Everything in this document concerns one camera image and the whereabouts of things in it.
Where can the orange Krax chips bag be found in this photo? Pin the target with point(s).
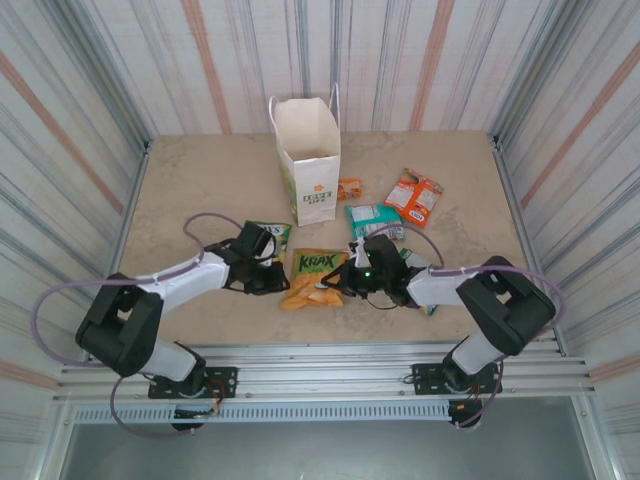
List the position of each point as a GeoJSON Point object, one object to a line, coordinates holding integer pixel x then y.
{"type": "Point", "coordinates": [310, 280]}

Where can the green white snack pack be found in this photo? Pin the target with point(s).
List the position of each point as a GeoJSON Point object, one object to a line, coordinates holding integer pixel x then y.
{"type": "Point", "coordinates": [412, 257]}

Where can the green chips bag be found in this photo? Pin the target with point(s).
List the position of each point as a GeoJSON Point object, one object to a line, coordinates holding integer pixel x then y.
{"type": "Point", "coordinates": [282, 235]}

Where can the teal white snack pack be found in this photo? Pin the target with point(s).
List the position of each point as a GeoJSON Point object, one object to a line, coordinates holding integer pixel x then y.
{"type": "Point", "coordinates": [370, 217]}

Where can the large orange snack pack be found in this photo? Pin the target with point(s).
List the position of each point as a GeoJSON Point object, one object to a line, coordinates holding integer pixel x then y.
{"type": "Point", "coordinates": [415, 197]}

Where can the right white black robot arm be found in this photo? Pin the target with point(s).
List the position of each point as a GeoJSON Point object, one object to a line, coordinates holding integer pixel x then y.
{"type": "Point", "coordinates": [440, 292]}

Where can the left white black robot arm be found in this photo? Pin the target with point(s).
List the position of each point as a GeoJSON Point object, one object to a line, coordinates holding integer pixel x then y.
{"type": "Point", "coordinates": [190, 280]}

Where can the small orange snack packet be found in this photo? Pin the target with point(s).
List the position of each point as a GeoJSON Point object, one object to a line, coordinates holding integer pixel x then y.
{"type": "Point", "coordinates": [350, 190]}

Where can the small circuit board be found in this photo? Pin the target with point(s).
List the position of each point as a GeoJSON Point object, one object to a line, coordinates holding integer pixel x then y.
{"type": "Point", "coordinates": [195, 413]}

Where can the gray metal panel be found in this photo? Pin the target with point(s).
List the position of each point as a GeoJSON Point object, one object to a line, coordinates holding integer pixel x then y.
{"type": "Point", "coordinates": [325, 455]}

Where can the aluminium mounting rail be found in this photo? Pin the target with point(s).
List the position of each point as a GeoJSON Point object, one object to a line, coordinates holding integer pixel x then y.
{"type": "Point", "coordinates": [325, 370]}

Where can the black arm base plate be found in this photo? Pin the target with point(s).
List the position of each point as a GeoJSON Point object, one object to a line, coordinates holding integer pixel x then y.
{"type": "Point", "coordinates": [225, 380]}
{"type": "Point", "coordinates": [425, 380]}

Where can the aluminium frame post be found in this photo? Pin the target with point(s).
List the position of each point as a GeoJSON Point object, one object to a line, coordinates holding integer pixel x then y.
{"type": "Point", "coordinates": [511, 190]}
{"type": "Point", "coordinates": [132, 200]}

